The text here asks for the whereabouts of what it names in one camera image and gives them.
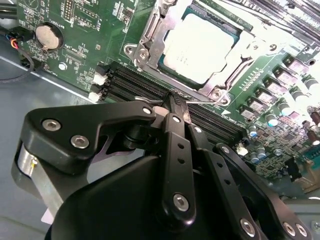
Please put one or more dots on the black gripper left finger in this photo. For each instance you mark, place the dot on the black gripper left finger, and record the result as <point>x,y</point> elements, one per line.
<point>62,130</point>

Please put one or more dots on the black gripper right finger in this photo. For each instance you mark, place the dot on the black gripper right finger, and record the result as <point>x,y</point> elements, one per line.
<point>245,195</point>

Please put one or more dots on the square silver CPU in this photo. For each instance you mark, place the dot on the square silver CPU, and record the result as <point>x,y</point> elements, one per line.
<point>200,47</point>

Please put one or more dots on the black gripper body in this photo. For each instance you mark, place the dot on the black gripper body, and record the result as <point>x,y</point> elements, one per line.
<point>120,212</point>

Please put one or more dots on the silver metal socket cover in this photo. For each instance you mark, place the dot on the silver metal socket cover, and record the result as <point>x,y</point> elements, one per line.
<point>158,45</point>

